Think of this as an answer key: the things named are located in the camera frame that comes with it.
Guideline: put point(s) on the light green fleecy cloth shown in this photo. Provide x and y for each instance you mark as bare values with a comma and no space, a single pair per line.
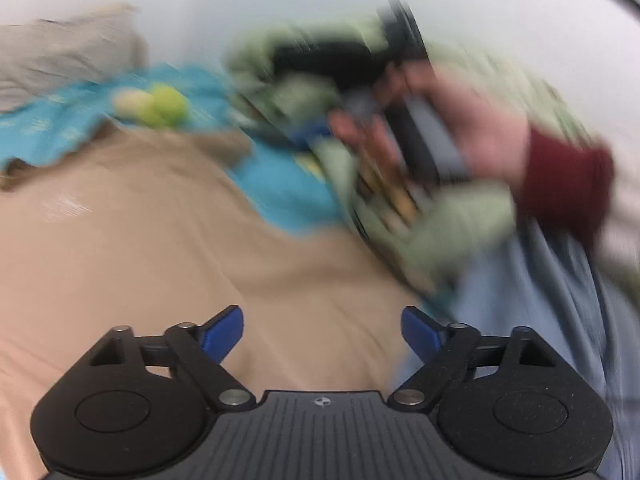
450,230

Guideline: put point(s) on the grey pillow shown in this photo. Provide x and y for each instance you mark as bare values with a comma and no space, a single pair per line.
60,55

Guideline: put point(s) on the yellow-green plush toy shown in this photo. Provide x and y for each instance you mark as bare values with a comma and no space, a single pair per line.
160,105

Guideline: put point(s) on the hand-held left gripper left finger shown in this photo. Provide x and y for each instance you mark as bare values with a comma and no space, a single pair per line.
226,334

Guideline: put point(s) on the teal blanket with yellow print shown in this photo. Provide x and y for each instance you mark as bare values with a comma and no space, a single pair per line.
55,125

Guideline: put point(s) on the light blue cloth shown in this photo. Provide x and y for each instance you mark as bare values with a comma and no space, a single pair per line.
530,290

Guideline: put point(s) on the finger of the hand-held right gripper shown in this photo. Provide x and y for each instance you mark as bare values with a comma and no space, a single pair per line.
310,135

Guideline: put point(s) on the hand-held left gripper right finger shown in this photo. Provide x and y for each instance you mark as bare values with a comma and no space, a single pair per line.
417,335

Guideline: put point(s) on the person's right hand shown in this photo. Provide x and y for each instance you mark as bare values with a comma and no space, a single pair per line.
485,130

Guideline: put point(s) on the tan garment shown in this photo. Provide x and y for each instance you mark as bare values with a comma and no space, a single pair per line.
150,260

